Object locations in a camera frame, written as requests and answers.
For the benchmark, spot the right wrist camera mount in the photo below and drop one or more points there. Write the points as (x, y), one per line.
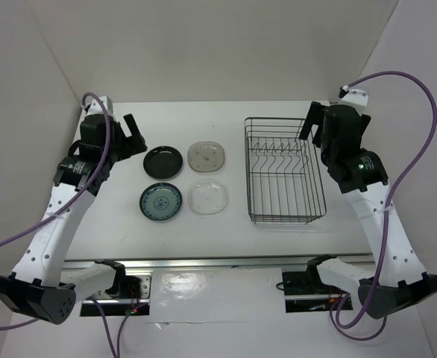
(355, 97)

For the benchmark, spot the black round plate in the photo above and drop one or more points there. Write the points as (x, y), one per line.
(163, 162)

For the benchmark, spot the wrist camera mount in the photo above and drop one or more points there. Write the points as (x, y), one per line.
(355, 97)
(95, 106)

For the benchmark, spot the aluminium rail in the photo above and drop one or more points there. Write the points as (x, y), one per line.
(219, 262)

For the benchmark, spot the blue patterned round plate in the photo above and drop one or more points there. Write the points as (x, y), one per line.
(160, 202)

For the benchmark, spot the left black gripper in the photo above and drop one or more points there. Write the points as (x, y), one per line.
(133, 144)

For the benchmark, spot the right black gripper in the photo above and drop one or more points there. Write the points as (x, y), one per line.
(315, 116)

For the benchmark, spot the grey wire dish rack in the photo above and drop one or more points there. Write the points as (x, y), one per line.
(283, 176)

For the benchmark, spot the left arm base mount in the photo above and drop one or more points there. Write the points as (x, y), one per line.
(134, 298)

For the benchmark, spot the clear glass square plate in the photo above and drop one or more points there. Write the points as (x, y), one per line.
(207, 198)

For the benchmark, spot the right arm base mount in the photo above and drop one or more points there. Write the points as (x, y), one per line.
(301, 296)

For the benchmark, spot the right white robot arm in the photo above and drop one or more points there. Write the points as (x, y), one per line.
(400, 279)

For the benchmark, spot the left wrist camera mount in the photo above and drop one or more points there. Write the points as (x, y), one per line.
(95, 106)

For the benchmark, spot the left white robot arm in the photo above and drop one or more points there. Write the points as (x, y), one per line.
(37, 287)

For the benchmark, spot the smoky glass square plate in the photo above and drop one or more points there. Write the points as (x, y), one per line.
(206, 156)

